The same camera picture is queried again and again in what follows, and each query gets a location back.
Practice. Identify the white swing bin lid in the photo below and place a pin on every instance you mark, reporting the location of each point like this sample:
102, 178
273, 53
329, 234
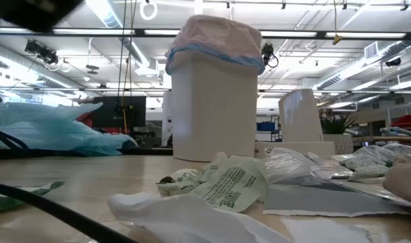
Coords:
299, 118

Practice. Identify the clear plastic sheet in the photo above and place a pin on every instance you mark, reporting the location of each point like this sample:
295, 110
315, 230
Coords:
293, 162

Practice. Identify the twisted white tissue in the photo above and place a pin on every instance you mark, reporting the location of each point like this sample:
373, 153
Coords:
178, 219

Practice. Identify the grey foil wrapper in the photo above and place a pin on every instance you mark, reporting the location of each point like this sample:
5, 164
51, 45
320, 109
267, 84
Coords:
313, 199

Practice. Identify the blue plastic bag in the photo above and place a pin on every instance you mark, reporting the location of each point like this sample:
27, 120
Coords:
56, 131

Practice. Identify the white paper sheet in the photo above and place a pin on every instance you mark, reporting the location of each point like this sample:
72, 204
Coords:
326, 231

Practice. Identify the clear printed plastic wrapper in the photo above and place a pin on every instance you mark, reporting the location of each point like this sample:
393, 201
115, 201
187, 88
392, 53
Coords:
370, 158

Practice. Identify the white plastic trash bin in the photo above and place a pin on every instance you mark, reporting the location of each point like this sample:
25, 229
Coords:
213, 111

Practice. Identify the pink trash bag blue rim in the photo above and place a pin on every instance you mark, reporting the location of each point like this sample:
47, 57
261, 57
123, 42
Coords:
215, 37

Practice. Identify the blue crate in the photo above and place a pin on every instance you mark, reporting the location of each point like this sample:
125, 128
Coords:
266, 126

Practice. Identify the black monitor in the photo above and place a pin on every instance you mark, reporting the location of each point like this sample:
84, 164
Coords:
107, 111

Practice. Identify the potted succulent plant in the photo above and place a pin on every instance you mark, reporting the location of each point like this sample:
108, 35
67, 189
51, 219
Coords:
338, 141

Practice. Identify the yellow hanging tag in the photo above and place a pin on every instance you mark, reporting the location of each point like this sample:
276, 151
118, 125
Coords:
336, 38

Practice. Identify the grey rolled mats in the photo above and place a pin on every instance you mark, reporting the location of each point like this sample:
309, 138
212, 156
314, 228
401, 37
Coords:
399, 131

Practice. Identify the black ceiling speaker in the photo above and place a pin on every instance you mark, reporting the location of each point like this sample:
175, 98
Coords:
393, 61

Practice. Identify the red storage bin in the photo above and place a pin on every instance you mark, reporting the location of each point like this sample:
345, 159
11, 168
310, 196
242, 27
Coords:
407, 119

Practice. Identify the black ceiling camera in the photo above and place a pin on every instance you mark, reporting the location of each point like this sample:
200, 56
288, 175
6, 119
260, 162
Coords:
267, 54
41, 52

